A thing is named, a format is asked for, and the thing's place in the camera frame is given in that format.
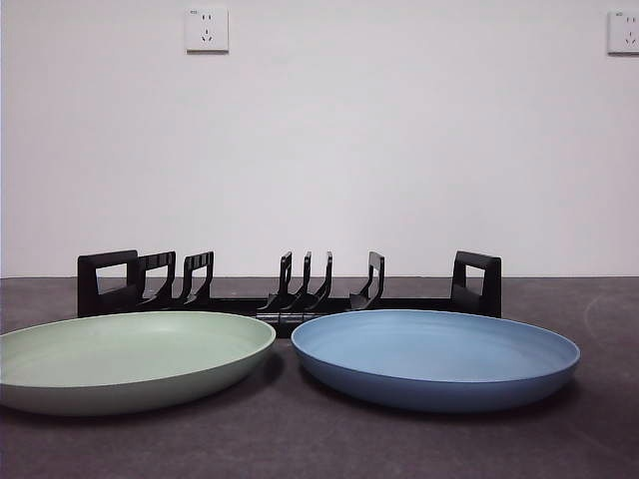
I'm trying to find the green plate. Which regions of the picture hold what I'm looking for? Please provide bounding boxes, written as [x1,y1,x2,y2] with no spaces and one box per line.
[0,310,278,417]

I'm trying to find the blue plate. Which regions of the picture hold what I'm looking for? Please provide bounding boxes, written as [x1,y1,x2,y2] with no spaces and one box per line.
[290,308,582,414]

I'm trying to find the black plate rack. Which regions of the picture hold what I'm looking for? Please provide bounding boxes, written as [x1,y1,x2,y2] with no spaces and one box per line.
[77,248,503,339]

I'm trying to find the white wall socket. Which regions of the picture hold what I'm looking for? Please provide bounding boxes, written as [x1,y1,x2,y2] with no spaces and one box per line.
[186,6,231,54]
[607,10,639,56]

